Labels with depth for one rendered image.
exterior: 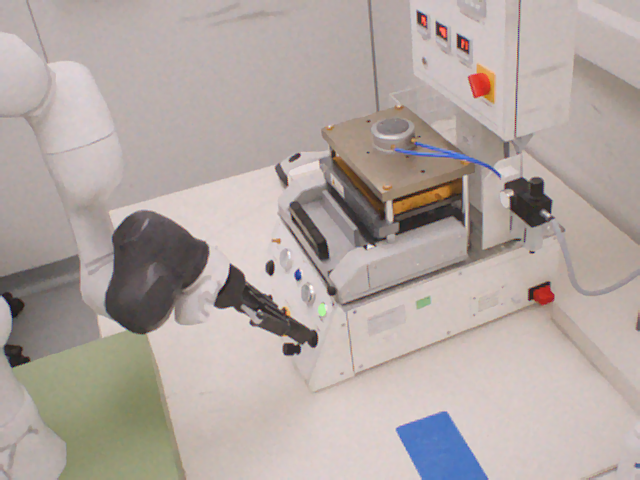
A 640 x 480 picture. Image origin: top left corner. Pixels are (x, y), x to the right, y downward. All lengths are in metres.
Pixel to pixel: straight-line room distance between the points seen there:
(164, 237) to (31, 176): 1.86
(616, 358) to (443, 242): 0.37
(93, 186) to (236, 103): 1.90
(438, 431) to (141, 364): 0.54
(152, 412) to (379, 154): 0.59
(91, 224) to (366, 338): 0.53
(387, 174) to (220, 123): 1.71
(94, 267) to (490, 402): 0.72
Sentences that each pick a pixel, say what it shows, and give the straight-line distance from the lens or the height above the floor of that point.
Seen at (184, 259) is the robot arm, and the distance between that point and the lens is 1.15.
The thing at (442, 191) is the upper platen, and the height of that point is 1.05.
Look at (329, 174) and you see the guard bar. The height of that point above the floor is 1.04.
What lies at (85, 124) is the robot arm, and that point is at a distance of 1.05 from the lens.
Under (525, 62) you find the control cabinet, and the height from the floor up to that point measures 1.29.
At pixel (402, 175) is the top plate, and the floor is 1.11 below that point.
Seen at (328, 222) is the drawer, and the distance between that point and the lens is 1.44.
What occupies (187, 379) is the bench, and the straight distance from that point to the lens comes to 1.50.
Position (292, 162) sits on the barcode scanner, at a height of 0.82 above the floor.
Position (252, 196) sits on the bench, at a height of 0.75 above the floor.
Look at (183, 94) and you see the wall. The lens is 2.87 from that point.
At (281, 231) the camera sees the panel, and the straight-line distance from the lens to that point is 1.53.
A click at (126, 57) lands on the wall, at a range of 2.79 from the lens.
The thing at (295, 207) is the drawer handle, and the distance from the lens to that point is 1.42.
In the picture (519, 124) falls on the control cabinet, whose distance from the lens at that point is 1.30.
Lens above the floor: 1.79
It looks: 36 degrees down
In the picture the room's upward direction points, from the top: 8 degrees counter-clockwise
